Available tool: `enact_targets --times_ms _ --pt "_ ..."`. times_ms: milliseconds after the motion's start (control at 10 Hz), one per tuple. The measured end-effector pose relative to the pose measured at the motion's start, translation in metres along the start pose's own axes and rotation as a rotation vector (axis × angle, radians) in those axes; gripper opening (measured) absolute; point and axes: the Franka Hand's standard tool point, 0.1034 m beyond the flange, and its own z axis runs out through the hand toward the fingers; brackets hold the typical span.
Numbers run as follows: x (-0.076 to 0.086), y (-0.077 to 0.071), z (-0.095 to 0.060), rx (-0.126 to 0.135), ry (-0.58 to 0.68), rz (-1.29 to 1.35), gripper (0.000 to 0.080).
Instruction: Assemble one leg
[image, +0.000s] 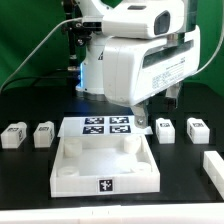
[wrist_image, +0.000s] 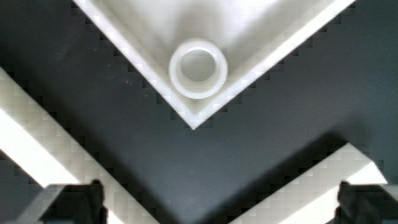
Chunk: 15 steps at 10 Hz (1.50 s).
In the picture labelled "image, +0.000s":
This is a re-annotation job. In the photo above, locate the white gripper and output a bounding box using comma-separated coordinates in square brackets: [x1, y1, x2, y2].
[103, 27, 200, 128]

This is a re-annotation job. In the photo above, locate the white square tabletop tray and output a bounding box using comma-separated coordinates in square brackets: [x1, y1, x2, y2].
[50, 134, 160, 197]

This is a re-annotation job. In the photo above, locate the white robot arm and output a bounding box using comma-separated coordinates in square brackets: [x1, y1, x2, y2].
[77, 0, 200, 128]

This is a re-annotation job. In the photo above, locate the white obstacle bar right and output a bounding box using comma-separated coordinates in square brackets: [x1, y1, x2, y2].
[203, 151, 224, 200]

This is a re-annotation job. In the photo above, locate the white front fence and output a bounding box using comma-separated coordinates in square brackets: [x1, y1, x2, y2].
[0, 203, 224, 224]

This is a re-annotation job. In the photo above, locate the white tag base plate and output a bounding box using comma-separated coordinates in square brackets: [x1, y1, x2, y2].
[58, 115, 152, 137]

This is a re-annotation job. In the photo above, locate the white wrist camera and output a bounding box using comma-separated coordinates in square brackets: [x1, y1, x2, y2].
[102, 0, 184, 39]

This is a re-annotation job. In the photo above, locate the white cable right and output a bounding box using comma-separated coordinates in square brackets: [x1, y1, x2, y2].
[189, 29, 224, 78]

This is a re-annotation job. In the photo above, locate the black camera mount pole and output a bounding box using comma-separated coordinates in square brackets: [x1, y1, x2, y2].
[62, 0, 91, 73]

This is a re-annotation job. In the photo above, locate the grey cable left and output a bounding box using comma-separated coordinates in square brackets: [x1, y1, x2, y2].
[0, 17, 84, 94]

